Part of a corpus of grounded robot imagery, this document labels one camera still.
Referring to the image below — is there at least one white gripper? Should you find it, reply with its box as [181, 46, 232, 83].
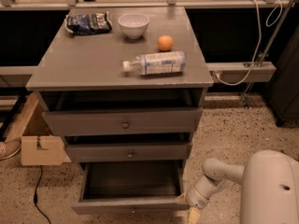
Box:
[176, 175, 232, 224]

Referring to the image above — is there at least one grey bottom drawer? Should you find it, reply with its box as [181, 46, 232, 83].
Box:
[72, 160, 187, 215]

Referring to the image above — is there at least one grey drawer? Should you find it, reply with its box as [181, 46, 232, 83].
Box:
[72, 160, 187, 215]
[42, 89, 204, 137]
[64, 133, 192, 162]

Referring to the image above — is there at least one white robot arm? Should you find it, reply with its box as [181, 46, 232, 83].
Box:
[177, 150, 299, 224]

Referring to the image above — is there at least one grey top drawer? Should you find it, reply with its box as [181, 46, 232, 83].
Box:
[42, 89, 204, 137]

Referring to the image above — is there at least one grey middle drawer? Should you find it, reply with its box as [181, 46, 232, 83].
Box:
[64, 133, 192, 162]

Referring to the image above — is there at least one grey drawer cabinet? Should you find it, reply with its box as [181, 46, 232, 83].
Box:
[25, 6, 215, 173]

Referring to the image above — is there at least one dark grey side cabinet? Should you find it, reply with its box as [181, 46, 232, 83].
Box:
[264, 25, 299, 127]

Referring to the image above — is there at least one clear plastic water bottle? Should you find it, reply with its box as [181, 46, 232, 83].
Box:
[122, 51, 186, 76]

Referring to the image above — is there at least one wooden box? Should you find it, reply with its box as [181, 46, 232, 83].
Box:
[1, 93, 70, 166]

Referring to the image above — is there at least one metal diagonal rod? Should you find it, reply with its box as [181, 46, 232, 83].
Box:
[240, 0, 299, 109]

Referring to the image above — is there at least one orange fruit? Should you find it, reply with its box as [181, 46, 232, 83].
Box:
[157, 35, 174, 51]

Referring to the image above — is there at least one white ceramic bowl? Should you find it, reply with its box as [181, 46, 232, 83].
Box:
[118, 13, 150, 39]

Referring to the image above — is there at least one blue chip bag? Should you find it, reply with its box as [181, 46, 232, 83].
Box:
[64, 12, 112, 35]

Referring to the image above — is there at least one black floor cable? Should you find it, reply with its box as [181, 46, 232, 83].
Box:
[33, 165, 52, 224]

